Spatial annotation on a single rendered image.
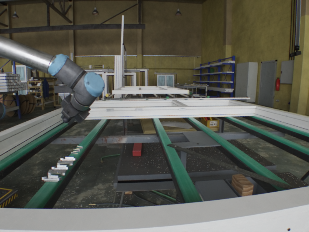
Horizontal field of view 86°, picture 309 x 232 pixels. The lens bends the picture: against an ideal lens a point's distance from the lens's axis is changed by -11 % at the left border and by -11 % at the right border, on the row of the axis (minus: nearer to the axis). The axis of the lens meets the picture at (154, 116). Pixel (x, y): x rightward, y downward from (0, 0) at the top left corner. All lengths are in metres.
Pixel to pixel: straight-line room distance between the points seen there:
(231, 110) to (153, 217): 1.21
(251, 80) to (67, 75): 9.86
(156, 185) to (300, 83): 7.24
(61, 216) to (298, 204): 0.34
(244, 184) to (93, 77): 0.71
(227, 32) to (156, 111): 12.24
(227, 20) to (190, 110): 12.36
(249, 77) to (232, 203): 9.96
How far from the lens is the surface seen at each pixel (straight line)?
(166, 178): 1.10
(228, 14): 13.61
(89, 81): 0.73
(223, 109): 1.38
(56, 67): 0.75
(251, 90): 10.28
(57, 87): 1.39
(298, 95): 7.89
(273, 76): 9.53
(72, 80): 0.74
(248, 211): 0.30
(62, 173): 0.55
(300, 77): 7.88
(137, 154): 1.32
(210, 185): 0.82
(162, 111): 1.24
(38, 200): 0.47
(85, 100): 0.78
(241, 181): 0.80
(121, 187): 1.03
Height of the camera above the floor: 1.11
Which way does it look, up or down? 11 degrees down
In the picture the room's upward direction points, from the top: straight up
